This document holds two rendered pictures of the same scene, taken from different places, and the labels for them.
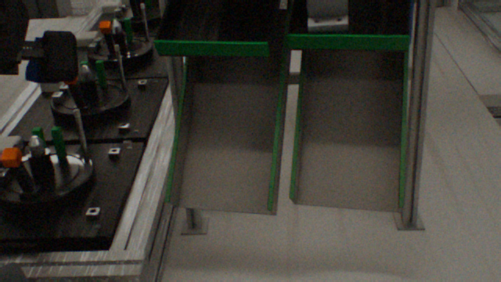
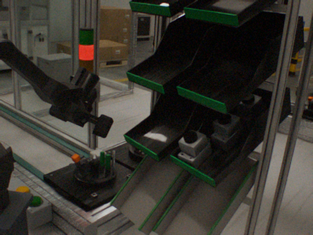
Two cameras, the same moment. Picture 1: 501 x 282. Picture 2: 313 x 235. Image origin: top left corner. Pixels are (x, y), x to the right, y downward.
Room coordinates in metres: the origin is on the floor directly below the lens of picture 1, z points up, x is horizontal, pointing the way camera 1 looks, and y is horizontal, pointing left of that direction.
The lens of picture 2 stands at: (0.04, -0.43, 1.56)
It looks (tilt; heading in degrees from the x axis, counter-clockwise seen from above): 21 degrees down; 34
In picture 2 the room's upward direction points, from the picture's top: 4 degrees clockwise
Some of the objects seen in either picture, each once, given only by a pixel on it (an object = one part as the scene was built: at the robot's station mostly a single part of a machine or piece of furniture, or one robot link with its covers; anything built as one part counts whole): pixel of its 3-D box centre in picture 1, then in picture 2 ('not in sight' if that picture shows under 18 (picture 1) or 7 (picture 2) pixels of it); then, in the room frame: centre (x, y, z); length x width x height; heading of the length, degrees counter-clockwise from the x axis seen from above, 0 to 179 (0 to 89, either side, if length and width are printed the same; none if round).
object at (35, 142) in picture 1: (36, 144); (95, 157); (0.75, 0.27, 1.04); 0.02 x 0.02 x 0.03
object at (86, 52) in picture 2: not in sight; (86, 51); (0.89, 0.45, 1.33); 0.05 x 0.05 x 0.05
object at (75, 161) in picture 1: (45, 179); (95, 174); (0.75, 0.27, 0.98); 0.14 x 0.14 x 0.02
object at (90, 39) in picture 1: (117, 37); not in sight; (1.25, 0.23, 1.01); 0.24 x 0.24 x 0.13; 85
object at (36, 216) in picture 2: not in sight; (23, 200); (0.55, 0.38, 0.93); 0.21 x 0.07 x 0.06; 85
